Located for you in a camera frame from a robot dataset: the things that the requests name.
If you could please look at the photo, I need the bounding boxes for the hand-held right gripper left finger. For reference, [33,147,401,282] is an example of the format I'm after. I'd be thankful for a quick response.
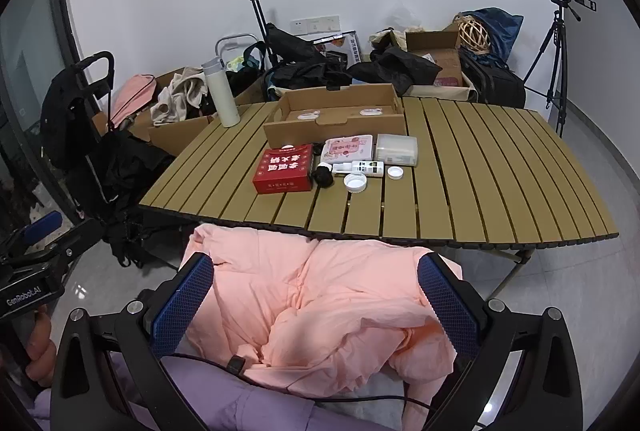
[50,252,216,431]

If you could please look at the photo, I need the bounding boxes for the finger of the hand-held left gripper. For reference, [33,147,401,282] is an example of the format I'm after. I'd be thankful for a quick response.
[30,217,104,264]
[20,211,65,244]

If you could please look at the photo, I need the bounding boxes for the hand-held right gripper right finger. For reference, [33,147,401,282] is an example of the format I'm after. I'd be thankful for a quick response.
[416,251,583,431]

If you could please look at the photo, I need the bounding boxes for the clear plastic box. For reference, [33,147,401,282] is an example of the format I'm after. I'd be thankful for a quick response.
[374,133,419,167]

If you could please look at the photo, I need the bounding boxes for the red box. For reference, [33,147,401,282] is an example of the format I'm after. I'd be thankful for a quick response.
[251,144,315,195]

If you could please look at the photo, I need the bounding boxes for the pink patterned packet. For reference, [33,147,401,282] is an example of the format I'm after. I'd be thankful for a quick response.
[321,134,374,164]

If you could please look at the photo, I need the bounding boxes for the person's left hand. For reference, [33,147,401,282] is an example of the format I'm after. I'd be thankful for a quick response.
[25,303,57,388]

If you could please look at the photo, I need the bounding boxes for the lavender garment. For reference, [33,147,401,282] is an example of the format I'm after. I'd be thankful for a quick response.
[30,351,401,431]

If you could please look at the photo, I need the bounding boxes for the black stroller cart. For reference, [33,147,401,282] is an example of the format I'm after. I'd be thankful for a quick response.
[39,51,176,268]

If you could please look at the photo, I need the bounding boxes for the pink jacket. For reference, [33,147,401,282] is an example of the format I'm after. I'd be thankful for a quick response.
[179,223,464,412]

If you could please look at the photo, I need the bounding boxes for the slatted folding table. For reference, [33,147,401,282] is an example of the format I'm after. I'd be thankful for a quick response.
[137,97,621,307]

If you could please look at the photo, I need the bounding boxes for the large cardboard box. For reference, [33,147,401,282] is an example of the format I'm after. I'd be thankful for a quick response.
[126,68,262,157]

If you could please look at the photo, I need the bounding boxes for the pink bag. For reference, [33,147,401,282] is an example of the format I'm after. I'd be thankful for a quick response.
[108,73,157,130]

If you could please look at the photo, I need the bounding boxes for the beige clothes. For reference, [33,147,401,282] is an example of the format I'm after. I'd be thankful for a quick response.
[149,66,211,127]

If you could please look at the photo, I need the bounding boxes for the white thermos bottle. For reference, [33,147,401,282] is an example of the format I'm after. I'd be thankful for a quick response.
[201,57,241,128]

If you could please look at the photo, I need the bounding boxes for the black suitcase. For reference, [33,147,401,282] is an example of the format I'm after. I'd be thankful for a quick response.
[459,52,527,110]

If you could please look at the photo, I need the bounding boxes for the black plastic bag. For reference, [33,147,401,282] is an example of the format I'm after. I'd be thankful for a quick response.
[347,46,444,97]

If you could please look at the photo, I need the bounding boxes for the open cardboard box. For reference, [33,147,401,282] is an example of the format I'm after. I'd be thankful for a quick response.
[404,28,477,100]

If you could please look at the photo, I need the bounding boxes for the pile of black clothes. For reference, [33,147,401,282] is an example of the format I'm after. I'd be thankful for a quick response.
[266,57,354,90]

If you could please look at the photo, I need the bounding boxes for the black tripod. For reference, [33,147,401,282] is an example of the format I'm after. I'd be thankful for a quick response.
[522,8,569,138]

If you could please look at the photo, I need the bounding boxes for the bamboo basket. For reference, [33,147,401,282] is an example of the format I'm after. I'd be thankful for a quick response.
[453,13,494,58]

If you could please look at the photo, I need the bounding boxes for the dark blue bag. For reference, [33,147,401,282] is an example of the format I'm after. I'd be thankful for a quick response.
[470,7,524,68]

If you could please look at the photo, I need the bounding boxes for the black and white printed box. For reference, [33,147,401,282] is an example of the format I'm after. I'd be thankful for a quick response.
[312,29,357,58]

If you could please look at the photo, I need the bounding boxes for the white plastic bag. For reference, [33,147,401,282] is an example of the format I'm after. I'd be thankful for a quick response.
[369,1,427,58]

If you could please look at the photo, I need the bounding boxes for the black folded trolley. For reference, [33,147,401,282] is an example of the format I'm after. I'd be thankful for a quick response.
[237,0,321,72]

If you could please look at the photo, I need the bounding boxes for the green bag with black strap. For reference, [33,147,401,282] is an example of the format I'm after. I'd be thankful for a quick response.
[224,41,267,75]

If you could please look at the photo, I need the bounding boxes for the white metal frame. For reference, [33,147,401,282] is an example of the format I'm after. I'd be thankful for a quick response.
[215,33,257,62]

